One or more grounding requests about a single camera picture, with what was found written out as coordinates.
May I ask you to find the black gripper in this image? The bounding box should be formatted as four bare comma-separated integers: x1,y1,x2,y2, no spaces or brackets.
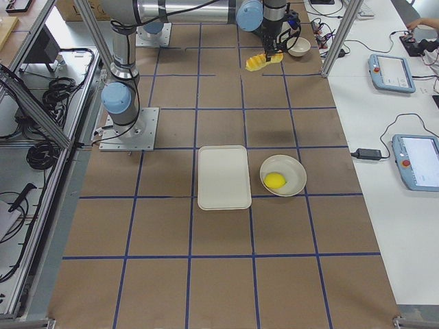
261,21,283,63

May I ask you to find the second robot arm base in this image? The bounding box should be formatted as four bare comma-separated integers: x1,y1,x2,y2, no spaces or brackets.
142,21,164,36

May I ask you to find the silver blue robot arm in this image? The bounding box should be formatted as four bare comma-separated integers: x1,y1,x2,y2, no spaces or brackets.
102,1,288,148

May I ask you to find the black dish rack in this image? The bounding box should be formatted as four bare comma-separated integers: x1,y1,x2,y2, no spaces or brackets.
252,27,302,53

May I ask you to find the cream bowl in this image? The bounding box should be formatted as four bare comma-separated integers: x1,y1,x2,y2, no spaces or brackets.
287,37,311,58

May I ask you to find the far blue teach pendant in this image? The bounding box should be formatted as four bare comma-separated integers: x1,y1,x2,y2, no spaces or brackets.
368,54,416,94

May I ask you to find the blue teach pendant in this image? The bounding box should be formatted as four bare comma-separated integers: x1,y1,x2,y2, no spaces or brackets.
368,54,416,94
392,134,438,192

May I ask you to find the white bowl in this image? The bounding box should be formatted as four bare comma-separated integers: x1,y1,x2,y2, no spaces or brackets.
259,154,307,197

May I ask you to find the yellow lemon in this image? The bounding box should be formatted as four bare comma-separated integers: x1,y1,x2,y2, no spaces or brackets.
263,172,287,189

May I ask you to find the black power adapter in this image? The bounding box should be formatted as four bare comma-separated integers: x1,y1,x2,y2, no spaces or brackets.
355,148,382,160

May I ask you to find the white rectangular tray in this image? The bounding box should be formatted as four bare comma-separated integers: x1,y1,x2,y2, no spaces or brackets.
198,145,252,210

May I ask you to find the near blue teach pendant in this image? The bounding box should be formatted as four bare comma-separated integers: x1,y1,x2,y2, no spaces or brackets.
392,134,438,192

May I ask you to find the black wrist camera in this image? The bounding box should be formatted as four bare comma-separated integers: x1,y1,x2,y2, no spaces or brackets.
285,10,300,30

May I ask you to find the aluminium frame post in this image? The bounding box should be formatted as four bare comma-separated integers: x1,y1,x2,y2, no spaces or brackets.
321,0,363,77

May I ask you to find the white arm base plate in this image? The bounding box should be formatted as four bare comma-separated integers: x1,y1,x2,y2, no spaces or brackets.
99,108,159,151

